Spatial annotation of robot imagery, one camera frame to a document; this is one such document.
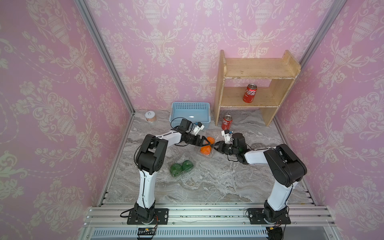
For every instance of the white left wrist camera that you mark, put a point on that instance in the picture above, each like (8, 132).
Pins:
(197, 127)

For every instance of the green fruit left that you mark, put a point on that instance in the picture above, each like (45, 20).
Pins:
(176, 170)

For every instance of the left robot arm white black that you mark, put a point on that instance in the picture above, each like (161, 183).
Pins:
(150, 156)

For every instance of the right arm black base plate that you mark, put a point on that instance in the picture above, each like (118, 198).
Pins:
(258, 216)

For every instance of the white round tape roll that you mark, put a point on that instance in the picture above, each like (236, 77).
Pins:
(150, 116)

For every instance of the orange fruit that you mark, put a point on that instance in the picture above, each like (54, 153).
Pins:
(206, 150)
(211, 140)

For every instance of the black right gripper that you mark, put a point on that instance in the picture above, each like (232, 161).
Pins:
(221, 146)

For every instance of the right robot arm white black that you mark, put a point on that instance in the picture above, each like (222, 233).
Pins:
(285, 165)

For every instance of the clear plastic orange clamshell container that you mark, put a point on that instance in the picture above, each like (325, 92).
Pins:
(207, 143)

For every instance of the green fruit right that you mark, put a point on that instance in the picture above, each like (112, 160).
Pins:
(187, 165)

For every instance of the aluminium rail front frame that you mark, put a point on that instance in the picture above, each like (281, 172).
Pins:
(220, 221)

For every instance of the red cola can on shelf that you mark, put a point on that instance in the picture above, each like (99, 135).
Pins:
(250, 93)

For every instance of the green fruit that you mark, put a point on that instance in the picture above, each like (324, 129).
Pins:
(176, 170)
(187, 165)

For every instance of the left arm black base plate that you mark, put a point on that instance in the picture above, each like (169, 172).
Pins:
(150, 216)

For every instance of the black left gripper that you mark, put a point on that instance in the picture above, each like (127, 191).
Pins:
(200, 143)

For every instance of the red cola can on table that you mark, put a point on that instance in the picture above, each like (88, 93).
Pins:
(227, 122)

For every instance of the clear plastic green fruit clamshell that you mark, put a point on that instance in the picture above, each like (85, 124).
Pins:
(183, 173)

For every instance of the light blue plastic basket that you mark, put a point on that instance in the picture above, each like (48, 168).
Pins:
(192, 111)

